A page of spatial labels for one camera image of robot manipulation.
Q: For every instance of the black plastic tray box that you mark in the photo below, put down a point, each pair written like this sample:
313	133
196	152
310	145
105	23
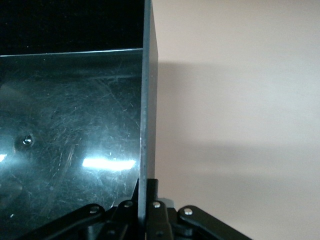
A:
75	112

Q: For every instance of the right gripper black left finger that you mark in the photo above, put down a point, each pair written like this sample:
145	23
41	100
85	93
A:
125	220

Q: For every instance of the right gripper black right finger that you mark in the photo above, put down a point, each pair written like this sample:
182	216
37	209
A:
157	220

